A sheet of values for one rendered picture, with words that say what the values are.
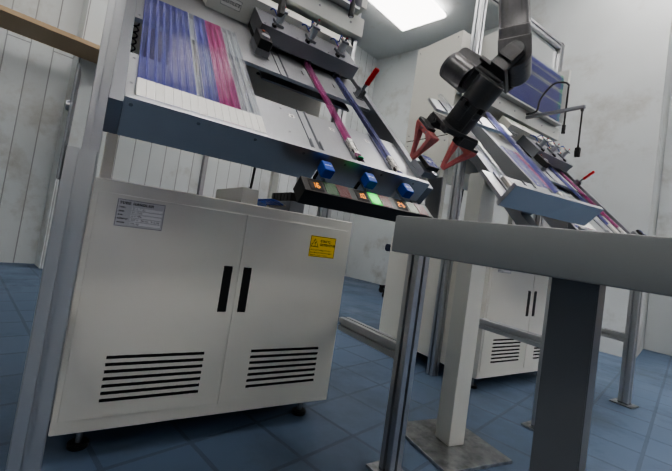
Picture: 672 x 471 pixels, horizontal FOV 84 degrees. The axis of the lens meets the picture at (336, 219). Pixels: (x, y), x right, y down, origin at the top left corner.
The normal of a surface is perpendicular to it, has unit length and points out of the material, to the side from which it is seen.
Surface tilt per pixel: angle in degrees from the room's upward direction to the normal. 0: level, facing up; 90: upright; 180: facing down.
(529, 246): 90
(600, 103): 90
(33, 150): 90
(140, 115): 134
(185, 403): 90
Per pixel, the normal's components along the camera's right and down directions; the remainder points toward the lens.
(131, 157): 0.72, 0.07
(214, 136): 0.29, 0.71
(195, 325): 0.55, 0.04
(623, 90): -0.68, -0.14
